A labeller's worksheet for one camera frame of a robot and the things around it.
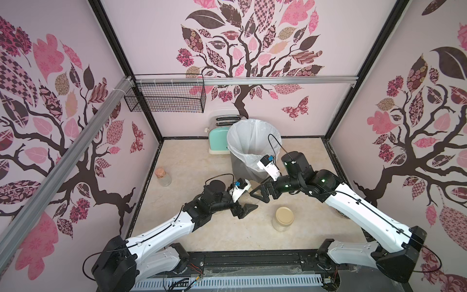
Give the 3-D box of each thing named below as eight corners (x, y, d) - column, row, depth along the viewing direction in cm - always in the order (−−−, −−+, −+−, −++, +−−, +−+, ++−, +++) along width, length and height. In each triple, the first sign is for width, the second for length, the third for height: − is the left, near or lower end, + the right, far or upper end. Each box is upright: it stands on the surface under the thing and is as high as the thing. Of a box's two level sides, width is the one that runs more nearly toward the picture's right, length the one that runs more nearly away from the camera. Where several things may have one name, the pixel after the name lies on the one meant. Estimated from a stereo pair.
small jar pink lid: (160, 187, 99) (152, 176, 91) (162, 178, 102) (156, 167, 94) (170, 187, 99) (164, 176, 91) (172, 178, 102) (167, 167, 94)
